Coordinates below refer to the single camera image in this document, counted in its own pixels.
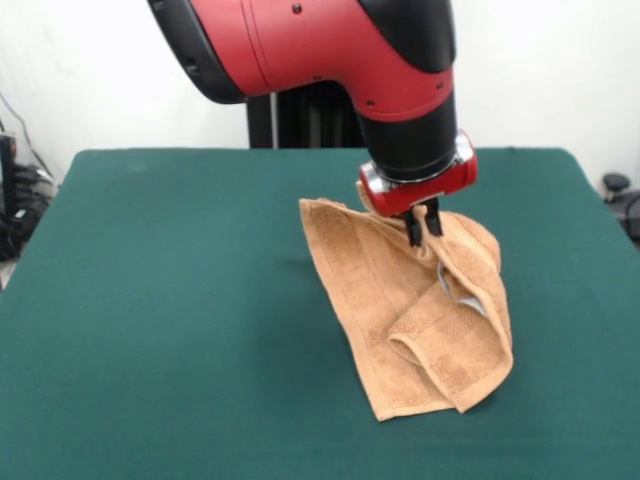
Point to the dark green table cloth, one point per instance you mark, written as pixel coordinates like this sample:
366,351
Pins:
150,325

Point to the tan terry towel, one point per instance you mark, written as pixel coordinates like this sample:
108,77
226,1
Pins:
360,280

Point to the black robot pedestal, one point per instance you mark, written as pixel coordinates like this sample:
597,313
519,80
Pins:
300,125

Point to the dark chair base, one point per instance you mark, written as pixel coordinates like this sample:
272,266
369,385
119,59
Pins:
617,182

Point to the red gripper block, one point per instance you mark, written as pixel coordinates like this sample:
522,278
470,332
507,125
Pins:
425,192

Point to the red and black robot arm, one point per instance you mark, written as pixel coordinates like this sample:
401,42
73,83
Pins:
300,50

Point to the black equipment pile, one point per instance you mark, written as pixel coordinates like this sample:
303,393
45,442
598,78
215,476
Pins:
10,200

